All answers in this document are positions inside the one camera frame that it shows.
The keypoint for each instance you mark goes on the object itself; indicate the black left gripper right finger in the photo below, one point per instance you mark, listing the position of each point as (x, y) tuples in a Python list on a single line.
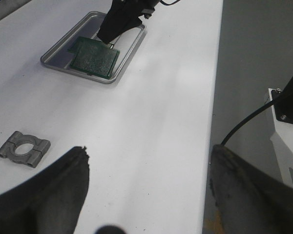
[(249, 200)]

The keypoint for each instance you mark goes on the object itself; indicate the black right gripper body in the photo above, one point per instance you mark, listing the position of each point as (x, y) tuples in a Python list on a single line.
[(133, 8)]

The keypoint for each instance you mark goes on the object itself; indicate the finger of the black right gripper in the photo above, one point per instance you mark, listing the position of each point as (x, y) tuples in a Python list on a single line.
[(106, 31), (133, 20)]

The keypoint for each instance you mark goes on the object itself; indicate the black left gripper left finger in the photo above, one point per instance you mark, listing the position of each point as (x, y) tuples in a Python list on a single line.
[(51, 201)]

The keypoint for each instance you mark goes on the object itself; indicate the green perforated circuit board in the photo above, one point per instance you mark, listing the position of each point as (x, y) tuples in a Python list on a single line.
[(81, 41)]

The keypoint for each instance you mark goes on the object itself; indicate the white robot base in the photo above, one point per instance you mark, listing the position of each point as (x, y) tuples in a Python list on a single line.
[(281, 136)]

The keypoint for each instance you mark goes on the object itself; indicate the silver metal tray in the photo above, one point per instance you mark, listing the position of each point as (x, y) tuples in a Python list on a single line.
[(58, 58)]

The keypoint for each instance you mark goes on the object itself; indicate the grey metal clamp block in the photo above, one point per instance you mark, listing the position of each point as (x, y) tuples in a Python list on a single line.
[(24, 149)]

